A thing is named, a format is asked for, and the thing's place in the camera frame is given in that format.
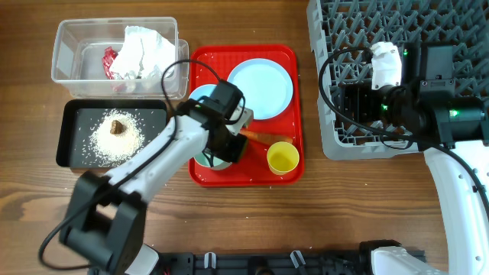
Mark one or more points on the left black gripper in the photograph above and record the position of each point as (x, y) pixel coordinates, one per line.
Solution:
(234, 154)

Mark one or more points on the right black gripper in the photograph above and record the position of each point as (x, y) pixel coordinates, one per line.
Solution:
(360, 93)

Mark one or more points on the mint green bowl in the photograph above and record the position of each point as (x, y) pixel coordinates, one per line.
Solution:
(211, 161)

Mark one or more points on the orange carrot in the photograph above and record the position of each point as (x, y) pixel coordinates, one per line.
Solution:
(268, 139)

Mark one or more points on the light blue bowl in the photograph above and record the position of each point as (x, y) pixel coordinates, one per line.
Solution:
(202, 93)

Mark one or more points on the yellow plastic cup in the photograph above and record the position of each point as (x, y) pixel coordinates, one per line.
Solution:
(282, 157)

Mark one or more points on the white rice pile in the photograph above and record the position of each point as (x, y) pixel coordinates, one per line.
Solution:
(102, 149)

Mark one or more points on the brown food scrap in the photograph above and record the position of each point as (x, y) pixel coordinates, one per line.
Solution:
(117, 127)

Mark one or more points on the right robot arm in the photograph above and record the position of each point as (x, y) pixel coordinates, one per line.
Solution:
(413, 86)

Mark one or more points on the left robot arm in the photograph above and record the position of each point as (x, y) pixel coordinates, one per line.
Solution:
(105, 220)

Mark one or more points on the grey dishwasher rack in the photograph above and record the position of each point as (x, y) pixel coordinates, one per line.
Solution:
(335, 25)

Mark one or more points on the clear plastic waste bin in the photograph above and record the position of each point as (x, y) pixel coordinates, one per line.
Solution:
(80, 46)

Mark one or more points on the large light blue plate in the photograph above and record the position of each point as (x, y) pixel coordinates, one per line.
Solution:
(267, 87)

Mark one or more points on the red serving tray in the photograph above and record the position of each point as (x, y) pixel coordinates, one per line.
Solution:
(252, 169)

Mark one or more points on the crumpled white paper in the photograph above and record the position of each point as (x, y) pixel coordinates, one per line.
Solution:
(145, 54)

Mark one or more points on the black rectangular tray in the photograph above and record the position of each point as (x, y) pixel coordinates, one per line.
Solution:
(80, 113)

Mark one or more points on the red crumpled wrapper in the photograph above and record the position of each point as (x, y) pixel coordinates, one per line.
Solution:
(107, 61)

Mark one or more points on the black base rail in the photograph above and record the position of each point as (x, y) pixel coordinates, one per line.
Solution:
(332, 262)

